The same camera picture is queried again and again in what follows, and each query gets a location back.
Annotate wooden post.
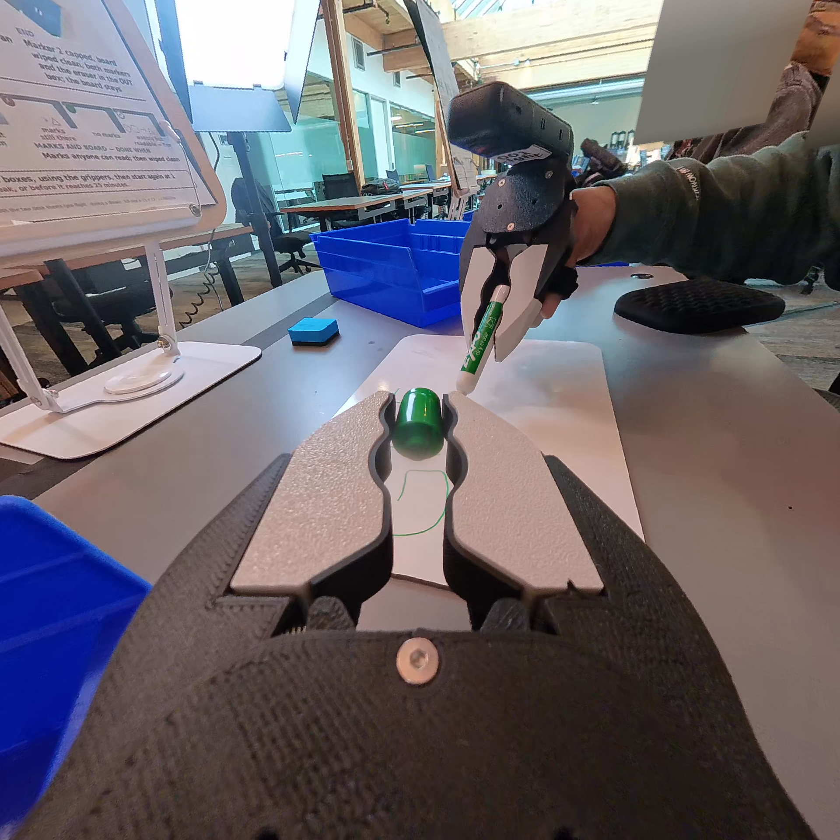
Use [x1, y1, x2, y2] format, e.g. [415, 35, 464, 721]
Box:
[319, 0, 366, 189]

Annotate green marker cap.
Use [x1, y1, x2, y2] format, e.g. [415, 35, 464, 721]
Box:
[392, 386, 448, 459]

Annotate hanging black panel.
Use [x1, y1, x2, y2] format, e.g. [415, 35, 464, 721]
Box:
[403, 0, 461, 106]
[283, 0, 323, 125]

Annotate grey tilted panel stand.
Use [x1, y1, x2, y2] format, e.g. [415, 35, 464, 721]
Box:
[189, 82, 294, 290]

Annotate black mesh cushion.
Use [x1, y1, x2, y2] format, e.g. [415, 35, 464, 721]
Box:
[613, 278, 787, 336]

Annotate blue plastic bin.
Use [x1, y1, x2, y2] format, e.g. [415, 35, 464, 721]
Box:
[309, 218, 473, 328]
[0, 495, 154, 824]

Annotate instruction sheet board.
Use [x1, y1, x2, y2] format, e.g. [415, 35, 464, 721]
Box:
[0, 0, 228, 270]

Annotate person's right forearm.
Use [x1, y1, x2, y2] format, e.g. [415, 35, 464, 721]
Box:
[587, 131, 840, 291]

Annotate person's right hand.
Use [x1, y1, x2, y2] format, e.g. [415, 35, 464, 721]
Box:
[527, 185, 619, 329]

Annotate white whiteboard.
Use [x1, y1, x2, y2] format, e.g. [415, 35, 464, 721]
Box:
[331, 334, 645, 592]

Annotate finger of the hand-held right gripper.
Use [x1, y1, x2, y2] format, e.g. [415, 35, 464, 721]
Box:
[459, 248, 504, 355]
[493, 243, 551, 364]

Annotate green whiteboard marker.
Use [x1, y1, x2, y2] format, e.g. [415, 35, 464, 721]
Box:
[455, 283, 512, 396]

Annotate long wooden desk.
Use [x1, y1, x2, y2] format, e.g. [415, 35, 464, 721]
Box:
[281, 190, 454, 231]

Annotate black coiled cable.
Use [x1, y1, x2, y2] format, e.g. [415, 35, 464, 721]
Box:
[180, 246, 221, 326]

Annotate black office chair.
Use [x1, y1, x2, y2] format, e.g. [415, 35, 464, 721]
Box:
[231, 177, 322, 275]

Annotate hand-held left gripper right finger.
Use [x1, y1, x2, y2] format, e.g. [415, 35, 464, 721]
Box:
[441, 391, 605, 624]

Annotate blue whiteboard eraser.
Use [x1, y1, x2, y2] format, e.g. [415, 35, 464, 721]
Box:
[287, 317, 341, 348]

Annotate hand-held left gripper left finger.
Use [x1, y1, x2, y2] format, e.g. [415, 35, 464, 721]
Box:
[230, 390, 395, 624]

